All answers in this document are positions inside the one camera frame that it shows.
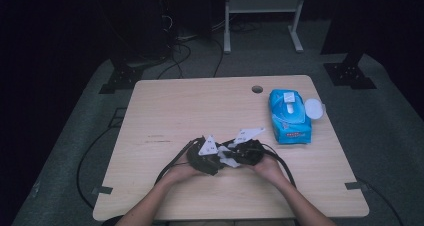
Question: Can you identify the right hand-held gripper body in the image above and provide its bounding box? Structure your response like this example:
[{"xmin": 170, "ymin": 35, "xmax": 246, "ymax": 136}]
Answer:
[{"xmin": 233, "ymin": 127, "xmax": 267, "ymax": 166}]

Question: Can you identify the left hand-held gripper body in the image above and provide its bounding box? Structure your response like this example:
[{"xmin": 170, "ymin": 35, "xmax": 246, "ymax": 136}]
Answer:
[{"xmin": 186, "ymin": 134, "xmax": 219, "ymax": 172}]

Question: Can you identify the white wet wipe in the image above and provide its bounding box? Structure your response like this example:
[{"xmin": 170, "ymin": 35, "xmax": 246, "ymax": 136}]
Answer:
[{"xmin": 216, "ymin": 144, "xmax": 242, "ymax": 169}]

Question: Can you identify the blue wet wipes pack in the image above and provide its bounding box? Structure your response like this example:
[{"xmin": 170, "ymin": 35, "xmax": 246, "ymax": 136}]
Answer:
[{"xmin": 268, "ymin": 88, "xmax": 327, "ymax": 145}]

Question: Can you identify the person's left hand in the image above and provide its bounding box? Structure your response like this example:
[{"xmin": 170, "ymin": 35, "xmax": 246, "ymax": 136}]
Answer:
[{"xmin": 162, "ymin": 159, "xmax": 205, "ymax": 189}]

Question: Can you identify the person's right hand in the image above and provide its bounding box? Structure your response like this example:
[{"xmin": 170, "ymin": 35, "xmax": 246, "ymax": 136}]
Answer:
[{"xmin": 251, "ymin": 153, "xmax": 288, "ymax": 187}]

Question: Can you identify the grey tape strip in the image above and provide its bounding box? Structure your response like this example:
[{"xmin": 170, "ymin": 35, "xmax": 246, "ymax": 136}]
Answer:
[
  {"xmin": 91, "ymin": 185, "xmax": 114, "ymax": 196},
  {"xmin": 344, "ymin": 181, "xmax": 370, "ymax": 191}
]

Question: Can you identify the black stand base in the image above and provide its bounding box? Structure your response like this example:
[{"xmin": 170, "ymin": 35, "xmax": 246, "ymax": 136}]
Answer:
[
  {"xmin": 98, "ymin": 57, "xmax": 145, "ymax": 95},
  {"xmin": 323, "ymin": 50, "xmax": 378, "ymax": 90}
]

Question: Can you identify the white metal stand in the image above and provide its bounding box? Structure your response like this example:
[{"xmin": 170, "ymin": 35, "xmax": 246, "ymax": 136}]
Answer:
[{"xmin": 223, "ymin": 0, "xmax": 308, "ymax": 55}]

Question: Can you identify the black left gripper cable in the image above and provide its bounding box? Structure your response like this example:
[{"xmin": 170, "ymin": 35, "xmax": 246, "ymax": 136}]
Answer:
[{"xmin": 154, "ymin": 136, "xmax": 205, "ymax": 186}]

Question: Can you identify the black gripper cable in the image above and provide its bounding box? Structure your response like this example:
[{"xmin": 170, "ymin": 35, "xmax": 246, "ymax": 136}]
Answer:
[
  {"xmin": 154, "ymin": 136, "xmax": 205, "ymax": 186},
  {"xmin": 261, "ymin": 143, "xmax": 298, "ymax": 189}
]

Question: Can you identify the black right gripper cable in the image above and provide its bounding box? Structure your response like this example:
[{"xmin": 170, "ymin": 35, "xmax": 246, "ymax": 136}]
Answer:
[{"xmin": 261, "ymin": 143, "xmax": 298, "ymax": 189}]

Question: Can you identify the black looped cable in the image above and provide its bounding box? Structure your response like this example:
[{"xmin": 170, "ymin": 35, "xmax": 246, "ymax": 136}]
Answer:
[{"xmin": 156, "ymin": 35, "xmax": 225, "ymax": 80}]

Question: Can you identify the black floor cable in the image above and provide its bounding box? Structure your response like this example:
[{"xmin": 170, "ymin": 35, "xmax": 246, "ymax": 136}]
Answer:
[
  {"xmin": 356, "ymin": 176, "xmax": 405, "ymax": 226},
  {"xmin": 76, "ymin": 107, "xmax": 128, "ymax": 210}
]

